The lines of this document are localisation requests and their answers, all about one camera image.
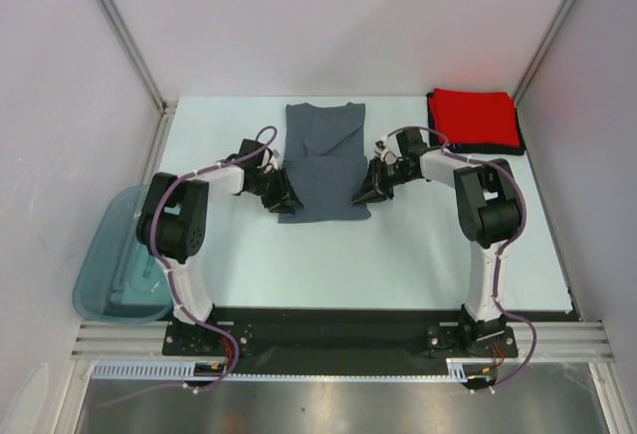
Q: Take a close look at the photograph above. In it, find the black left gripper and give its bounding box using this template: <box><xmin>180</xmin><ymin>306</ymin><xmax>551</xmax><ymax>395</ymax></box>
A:
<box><xmin>248</xmin><ymin>167</ymin><xmax>303</xmax><ymax>214</ymax></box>

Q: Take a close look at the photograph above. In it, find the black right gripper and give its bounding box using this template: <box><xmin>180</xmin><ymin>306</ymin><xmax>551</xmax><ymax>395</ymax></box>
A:
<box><xmin>353</xmin><ymin>155</ymin><xmax>419</xmax><ymax>204</ymax></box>

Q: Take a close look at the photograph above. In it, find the grey t shirt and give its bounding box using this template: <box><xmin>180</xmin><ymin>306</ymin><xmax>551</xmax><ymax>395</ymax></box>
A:
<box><xmin>279</xmin><ymin>103</ymin><xmax>370</xmax><ymax>225</ymax></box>

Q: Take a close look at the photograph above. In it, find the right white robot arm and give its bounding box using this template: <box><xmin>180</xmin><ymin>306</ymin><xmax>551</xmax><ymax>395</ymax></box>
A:
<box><xmin>351</xmin><ymin>126</ymin><xmax>527</xmax><ymax>356</ymax></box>

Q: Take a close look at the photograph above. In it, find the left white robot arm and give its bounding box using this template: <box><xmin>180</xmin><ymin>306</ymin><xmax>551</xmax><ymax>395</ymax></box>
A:
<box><xmin>135</xmin><ymin>138</ymin><xmax>304</xmax><ymax>355</ymax></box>

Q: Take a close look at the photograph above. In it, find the teal transparent plastic bin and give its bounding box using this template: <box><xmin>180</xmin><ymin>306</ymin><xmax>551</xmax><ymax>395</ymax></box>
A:
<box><xmin>72</xmin><ymin>185</ymin><xmax>172</xmax><ymax>325</ymax></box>

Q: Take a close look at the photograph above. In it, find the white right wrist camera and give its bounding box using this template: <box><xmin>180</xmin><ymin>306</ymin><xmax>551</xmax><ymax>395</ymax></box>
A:
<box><xmin>374</xmin><ymin>135</ymin><xmax>397</xmax><ymax>164</ymax></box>

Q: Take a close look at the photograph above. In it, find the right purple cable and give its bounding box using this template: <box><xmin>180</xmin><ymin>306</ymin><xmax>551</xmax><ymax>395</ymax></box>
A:
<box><xmin>380</xmin><ymin>125</ymin><xmax>538</xmax><ymax>395</ymax></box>

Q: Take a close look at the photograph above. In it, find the left aluminium frame post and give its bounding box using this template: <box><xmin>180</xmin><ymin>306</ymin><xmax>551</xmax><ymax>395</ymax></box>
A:
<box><xmin>73</xmin><ymin>0</ymin><xmax>168</xmax><ymax>109</ymax></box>

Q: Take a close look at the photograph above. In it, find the aluminium frame post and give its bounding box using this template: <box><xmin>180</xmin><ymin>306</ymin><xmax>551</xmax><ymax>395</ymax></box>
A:
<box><xmin>512</xmin><ymin>0</ymin><xmax>603</xmax><ymax>102</ymax></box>
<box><xmin>73</xmin><ymin>0</ymin><xmax>168</xmax><ymax>109</ymax></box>

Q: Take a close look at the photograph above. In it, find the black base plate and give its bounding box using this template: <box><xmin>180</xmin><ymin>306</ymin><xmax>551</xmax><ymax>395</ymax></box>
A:
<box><xmin>162</xmin><ymin>308</ymin><xmax>519</xmax><ymax>374</ymax></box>

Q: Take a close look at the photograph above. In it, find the white slotted cable duct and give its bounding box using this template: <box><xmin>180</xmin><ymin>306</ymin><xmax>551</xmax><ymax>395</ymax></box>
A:
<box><xmin>92</xmin><ymin>359</ymin><xmax>496</xmax><ymax>385</ymax></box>

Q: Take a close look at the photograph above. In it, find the aluminium front rail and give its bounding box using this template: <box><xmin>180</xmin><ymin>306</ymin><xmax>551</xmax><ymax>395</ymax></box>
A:
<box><xmin>71</xmin><ymin>322</ymin><xmax>614</xmax><ymax>362</ymax></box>

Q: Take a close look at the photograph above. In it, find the right aluminium frame post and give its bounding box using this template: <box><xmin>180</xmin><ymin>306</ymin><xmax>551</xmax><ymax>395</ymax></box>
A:
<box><xmin>512</xmin><ymin>0</ymin><xmax>603</xmax><ymax>102</ymax></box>

